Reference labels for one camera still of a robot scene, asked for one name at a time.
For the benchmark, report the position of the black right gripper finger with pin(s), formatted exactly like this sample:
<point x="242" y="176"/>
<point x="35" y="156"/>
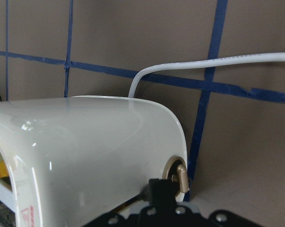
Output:
<point x="160" y="193"/>

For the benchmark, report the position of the white two-slot toaster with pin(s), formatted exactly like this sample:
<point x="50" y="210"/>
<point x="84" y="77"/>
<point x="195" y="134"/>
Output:
<point x="72" y="159"/>

